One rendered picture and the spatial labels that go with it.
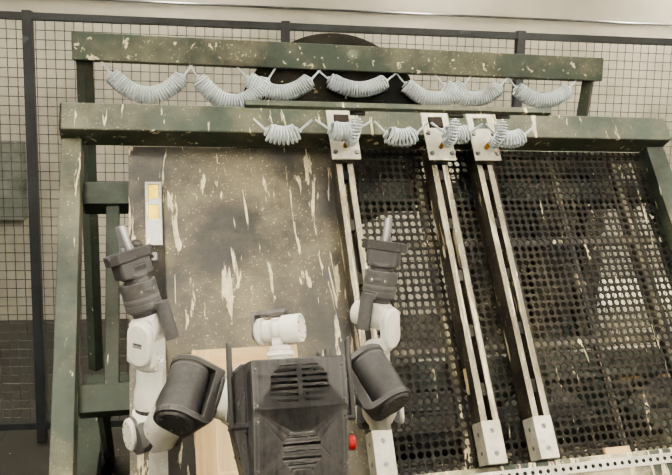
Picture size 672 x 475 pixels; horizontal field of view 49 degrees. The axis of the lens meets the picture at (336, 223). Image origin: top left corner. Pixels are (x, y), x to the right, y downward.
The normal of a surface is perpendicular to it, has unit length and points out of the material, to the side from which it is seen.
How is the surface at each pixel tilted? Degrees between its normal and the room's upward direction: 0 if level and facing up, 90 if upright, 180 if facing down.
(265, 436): 82
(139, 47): 90
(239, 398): 67
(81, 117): 57
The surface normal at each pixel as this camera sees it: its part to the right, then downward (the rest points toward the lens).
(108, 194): 0.22, -0.42
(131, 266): 0.72, -0.10
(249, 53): 0.25, 0.14
